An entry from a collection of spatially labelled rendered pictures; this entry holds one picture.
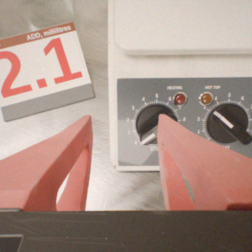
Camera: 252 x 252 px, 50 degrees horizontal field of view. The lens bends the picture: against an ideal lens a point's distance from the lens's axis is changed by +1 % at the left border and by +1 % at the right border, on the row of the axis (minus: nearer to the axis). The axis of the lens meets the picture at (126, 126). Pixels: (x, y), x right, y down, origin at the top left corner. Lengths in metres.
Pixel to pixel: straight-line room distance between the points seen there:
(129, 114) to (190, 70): 0.06
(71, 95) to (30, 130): 0.05
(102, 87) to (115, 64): 0.07
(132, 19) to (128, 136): 0.09
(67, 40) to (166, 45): 0.10
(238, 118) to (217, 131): 0.02
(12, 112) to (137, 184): 0.14
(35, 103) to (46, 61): 0.04
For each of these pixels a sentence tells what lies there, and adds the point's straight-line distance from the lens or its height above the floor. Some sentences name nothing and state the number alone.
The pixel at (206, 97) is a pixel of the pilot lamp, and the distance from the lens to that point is 0.21.
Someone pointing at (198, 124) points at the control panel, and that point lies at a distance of 0.22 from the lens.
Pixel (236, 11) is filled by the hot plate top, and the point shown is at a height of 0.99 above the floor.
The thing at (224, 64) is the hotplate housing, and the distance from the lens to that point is 0.22.
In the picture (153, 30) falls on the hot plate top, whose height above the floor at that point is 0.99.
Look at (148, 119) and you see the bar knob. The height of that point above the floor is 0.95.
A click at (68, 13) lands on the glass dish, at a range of 0.31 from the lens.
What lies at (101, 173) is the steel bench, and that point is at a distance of 0.25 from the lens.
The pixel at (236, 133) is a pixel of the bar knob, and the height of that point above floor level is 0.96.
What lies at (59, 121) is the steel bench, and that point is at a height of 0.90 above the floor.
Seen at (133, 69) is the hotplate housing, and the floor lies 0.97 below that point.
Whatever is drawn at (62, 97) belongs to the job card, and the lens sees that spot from 0.27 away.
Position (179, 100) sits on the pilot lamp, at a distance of 0.21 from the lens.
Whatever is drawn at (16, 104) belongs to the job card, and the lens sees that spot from 0.28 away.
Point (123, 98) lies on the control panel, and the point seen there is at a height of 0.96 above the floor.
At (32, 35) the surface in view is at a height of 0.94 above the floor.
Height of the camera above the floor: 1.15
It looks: 77 degrees down
